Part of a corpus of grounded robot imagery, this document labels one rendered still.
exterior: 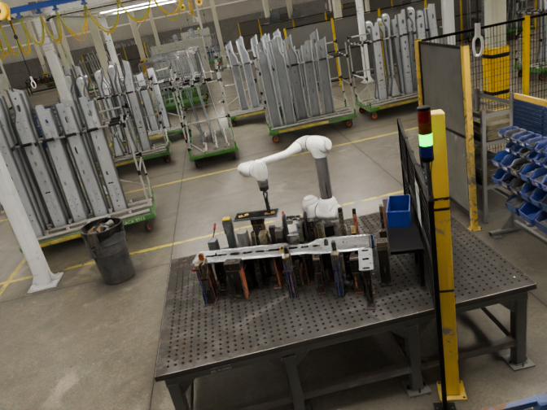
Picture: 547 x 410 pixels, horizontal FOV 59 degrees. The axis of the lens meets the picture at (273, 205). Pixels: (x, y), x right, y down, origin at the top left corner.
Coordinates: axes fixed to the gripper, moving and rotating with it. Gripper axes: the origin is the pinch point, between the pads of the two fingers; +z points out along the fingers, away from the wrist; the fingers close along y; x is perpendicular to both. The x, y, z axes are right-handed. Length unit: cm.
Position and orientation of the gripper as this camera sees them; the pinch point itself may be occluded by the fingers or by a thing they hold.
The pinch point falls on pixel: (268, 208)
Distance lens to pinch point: 391.4
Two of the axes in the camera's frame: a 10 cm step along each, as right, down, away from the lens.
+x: 9.8, -1.8, -0.6
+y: 0.1, 3.8, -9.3
